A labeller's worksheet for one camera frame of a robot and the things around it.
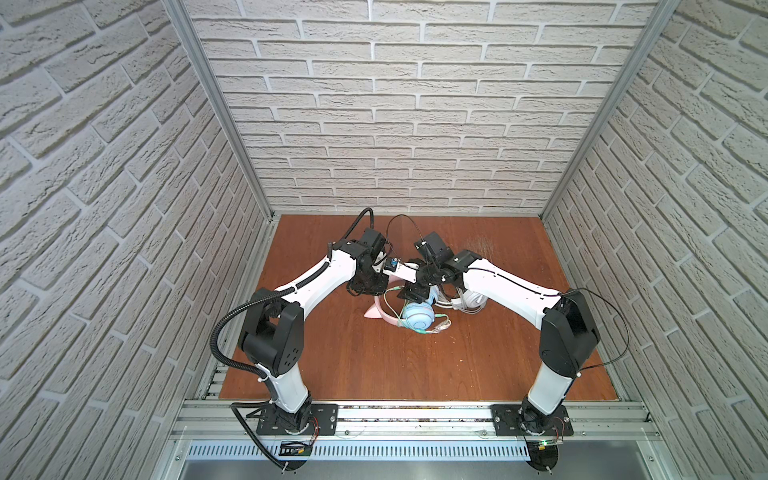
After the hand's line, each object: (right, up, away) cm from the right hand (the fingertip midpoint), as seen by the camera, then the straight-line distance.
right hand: (405, 278), depth 85 cm
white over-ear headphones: (+20, -8, +4) cm, 21 cm away
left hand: (-7, -3, +2) cm, 7 cm away
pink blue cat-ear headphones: (+3, -9, -9) cm, 13 cm away
